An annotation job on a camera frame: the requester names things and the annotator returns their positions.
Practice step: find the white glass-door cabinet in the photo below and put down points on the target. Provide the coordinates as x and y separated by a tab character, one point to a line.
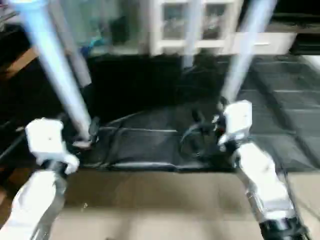
155	30

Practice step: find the white drawer unit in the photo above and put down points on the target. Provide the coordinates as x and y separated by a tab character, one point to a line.
270	44

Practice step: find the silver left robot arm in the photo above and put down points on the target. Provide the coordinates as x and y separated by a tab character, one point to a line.
35	200

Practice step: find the brown wooden desk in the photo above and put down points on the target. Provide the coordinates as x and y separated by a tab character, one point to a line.
20	62

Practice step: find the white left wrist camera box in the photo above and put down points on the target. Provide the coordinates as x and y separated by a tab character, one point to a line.
45	137

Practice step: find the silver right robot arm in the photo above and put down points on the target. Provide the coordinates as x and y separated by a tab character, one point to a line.
260	180

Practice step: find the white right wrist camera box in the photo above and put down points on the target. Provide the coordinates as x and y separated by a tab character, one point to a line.
237	120

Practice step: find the white flat panel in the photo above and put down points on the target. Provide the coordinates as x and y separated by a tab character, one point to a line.
314	62

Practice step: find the black work mat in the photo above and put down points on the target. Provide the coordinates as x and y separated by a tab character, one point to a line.
150	100

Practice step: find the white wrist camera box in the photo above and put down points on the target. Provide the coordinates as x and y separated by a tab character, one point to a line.
45	137
237	120

